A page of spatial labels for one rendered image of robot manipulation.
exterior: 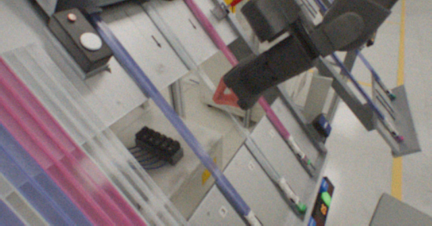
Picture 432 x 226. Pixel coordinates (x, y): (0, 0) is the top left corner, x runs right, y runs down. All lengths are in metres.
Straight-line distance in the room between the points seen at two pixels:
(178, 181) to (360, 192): 1.16
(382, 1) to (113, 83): 0.36
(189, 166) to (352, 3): 0.60
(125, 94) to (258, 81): 0.20
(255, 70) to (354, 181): 1.38
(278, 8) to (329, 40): 0.08
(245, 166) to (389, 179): 1.39
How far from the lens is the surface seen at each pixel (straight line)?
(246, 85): 0.40
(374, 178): 1.78
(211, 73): 1.77
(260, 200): 0.51
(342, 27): 0.33
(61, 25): 0.37
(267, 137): 0.56
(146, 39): 0.46
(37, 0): 0.42
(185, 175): 0.75
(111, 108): 0.38
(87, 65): 0.36
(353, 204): 1.60
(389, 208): 0.85
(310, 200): 0.60
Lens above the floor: 1.21
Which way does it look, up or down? 36 degrees down
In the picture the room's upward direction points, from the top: straight up
